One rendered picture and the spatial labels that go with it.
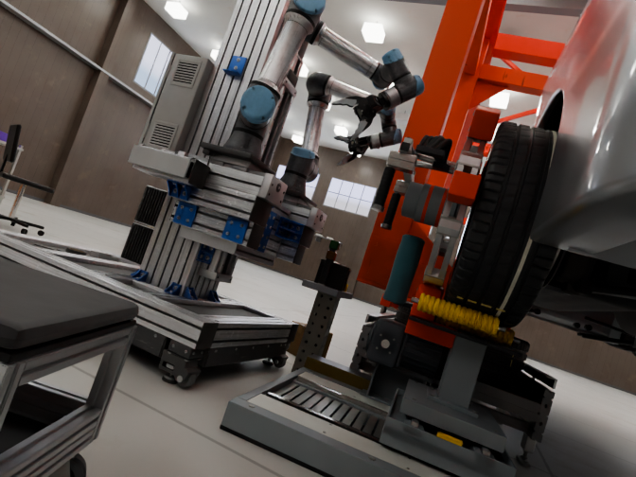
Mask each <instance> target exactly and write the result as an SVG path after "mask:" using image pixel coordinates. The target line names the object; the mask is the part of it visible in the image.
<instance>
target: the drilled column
mask: <svg viewBox="0 0 636 477"><path fill-rule="evenodd" d="M340 299H341V298H339V297H334V296H331V295H328V294H326V293H323V292H320V291H318V292H317V294H316V297H315V300H314V303H313V307H312V310H311V313H310V316H309V320H308V323H307V326H306V329H305V332H304V335H303V338H302V341H301V344H300V346H299V349H298V352H297V355H296V358H295V361H294V364H293V367H292V370H291V372H293V371H295V370H298V369H300V368H302V367H304V365H305V362H306V359H307V356H309V355H312V354H315V355H318V356H321V357H322V354H323V351H324V348H325V345H326V342H327V337H328V334H329V332H330V328H331V325H332V322H333V319H334V316H335V313H336V310H337V308H338V305H339V302H340Z"/></svg>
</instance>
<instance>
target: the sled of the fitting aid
mask: <svg viewBox="0 0 636 477"><path fill-rule="evenodd" d="M404 393H405V391H404V390H401V389H399V388H398V389H397V391H396V393H395V396H394V399H393V401H392V404H391V407H390V409H389V412H388V414H387V417H386V419H385V423H384V426H383V429H382V432H381V435H380V441H379V442H381V443H382V444H384V445H387V446H389V447H391V448H394V449H396V450H398V451H402V452H404V453H407V454H409V455H412V456H413V457H415V458H418V459H420V460H422V461H425V462H427V463H429V464H432V465H434V466H436V467H439V468H442V469H444V470H446V471H449V472H451V473H453V474H456V475H458V476H460V477H515V474H516V470H517V469H516V467H515V465H514V464H513V462H512V460H511V458H510V457H509V455H508V453H507V451H506V450H505V449H504V452H503V453H501V452H498V451H496V450H493V449H490V448H488V447H485V446H483V445H480V444H478V443H475V442H473V441H470V440H468V439H466V438H464V437H461V436H459V435H456V434H454V433H450V432H447V431H445V430H442V429H440V428H437V427H435V426H433V425H431V424H428V423H426V422H423V421H421V420H418V419H416V418H413V417H411V416H408V415H405V414H403V413H401V412H400V411H399V410H400V406H401V403H402V400H403V396H404Z"/></svg>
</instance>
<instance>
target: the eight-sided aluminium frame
mask: <svg viewBox="0 0 636 477"><path fill-rule="evenodd" d="M473 142H475V143H480V145H479V148H478V150H477V153H476V152H472V151H469V150H470V148H471V145H472V143H473ZM486 143H487V141H484V140H480V139H475V138H471V137H467V141H466V144H465V146H464V148H463V149H462V150H461V153H460V156H459V159H458V162H457V166H456V170H459V171H463V172H466V173H470V174H474V175H478V173H479V170H480V167H481V164H482V161H483V157H484V155H483V153H484V150H485V146H486ZM452 203H453V202H450V201H448V200H447V201H446V204H445V208H444V211H443V214H441V217H440V220H439V223H438V226H437V229H436V232H435V233H436V236H435V240H434V243H433V248H432V252H431V255H430V259H429V262H428V265H427V267H426V270H425V273H424V275H423V279H422V281H423V283H426V284H429V283H430V284H433V285H435V286H436V287H437V288H441V287H442V286H443V283H444V280H445V277H446V274H447V269H448V266H449V263H450V260H451V254H452V251H453V248H454V245H455V242H456V240H457V239H458V237H459V234H460V231H461V228H462V225H463V222H464V220H463V218H464V216H465V212H466V209H467V205H463V204H461V206H460V209H459V212H458V215H457V218H455V217H452V216H449V214H450V212H451V206H452ZM444 236H446V237H449V238H450V241H445V240H443V239H444ZM438 256H443V257H444V260H443V263H442V266H441V269H437V268H435V267H434V266H435V263H436V260H437V258H438Z"/></svg>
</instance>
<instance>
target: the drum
mask: <svg viewBox="0 0 636 477"><path fill-rule="evenodd" d="M447 194H448V189H447V188H444V187H440V186H436V185H429V184H424V185H423V184H419V183H415V182H410V184H409V186H408V189H407V191H406V194H405V196H404V197H405V198H404V201H403V205H402V207H401V216H403V217H407V218H410V219H414V221H417V222H420V223H424V224H428V225H430V226H434V227H437V226H438V223H439V220H440V217H441V214H443V211H444V208H445V204H446V201H447V198H448V196H447ZM460 206H461V204H459V203H452V206H451V209H450V214H449V216H452V217H455V218H457V215H458V212H459V209H460Z"/></svg>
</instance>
